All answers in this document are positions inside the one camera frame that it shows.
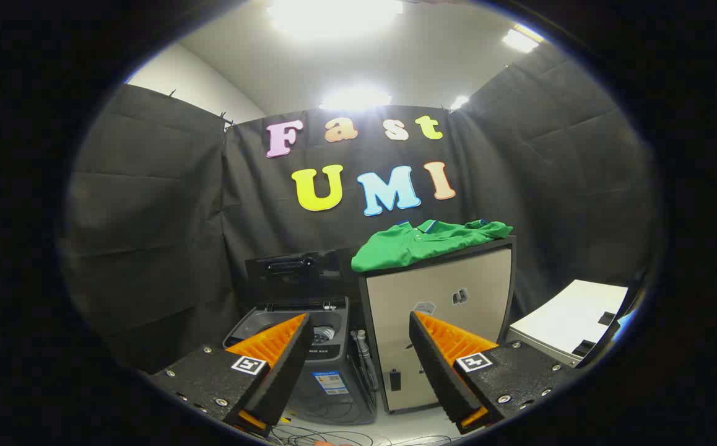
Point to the white appliance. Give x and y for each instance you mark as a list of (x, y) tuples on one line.
[(563, 316)]

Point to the green polo shirt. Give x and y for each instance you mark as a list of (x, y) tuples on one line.
[(414, 244)]

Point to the grey washing machine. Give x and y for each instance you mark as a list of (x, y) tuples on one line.
[(346, 406)]

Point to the beige cabinet with black frame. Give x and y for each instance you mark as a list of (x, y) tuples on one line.
[(405, 288)]

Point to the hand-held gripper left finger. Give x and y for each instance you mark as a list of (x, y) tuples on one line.
[(284, 365)]

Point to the ceiling light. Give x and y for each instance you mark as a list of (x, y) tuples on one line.
[(334, 15), (519, 40)]

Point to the black backdrop cloth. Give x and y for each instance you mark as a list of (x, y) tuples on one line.
[(166, 217)]

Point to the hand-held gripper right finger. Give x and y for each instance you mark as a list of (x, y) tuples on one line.
[(436, 365)]

